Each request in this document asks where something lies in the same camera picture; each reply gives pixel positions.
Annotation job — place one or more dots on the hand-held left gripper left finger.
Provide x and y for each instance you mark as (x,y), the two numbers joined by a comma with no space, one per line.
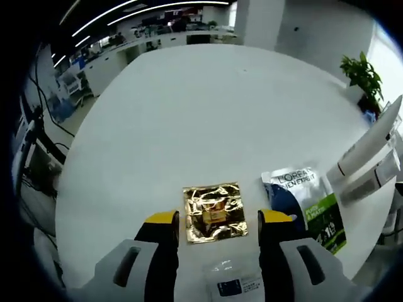
(126,267)

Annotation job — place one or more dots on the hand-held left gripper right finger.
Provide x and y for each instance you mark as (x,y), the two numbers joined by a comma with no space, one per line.
(302,267)

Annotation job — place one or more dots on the green skincare sachet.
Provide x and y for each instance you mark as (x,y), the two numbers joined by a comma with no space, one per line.
(318,207)

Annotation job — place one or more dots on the clear skincare sachet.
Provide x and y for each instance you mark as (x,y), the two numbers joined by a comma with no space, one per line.
(233,280)

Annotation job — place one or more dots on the gold foil skincare sachet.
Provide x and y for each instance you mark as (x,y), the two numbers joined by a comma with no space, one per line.
(215,210)

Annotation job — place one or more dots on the white skincare tube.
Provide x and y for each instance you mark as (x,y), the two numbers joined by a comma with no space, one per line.
(371,135)

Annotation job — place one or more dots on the white office chair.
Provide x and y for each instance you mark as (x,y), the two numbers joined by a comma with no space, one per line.
(72,86)

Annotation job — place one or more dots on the potted green plant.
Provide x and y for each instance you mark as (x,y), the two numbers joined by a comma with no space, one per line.
(362,78)

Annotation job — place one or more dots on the long white background counter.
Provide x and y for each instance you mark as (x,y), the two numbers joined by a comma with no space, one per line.
(157,47)

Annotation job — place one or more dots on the long ceiling light strip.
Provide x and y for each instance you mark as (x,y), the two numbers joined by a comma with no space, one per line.
(141,12)

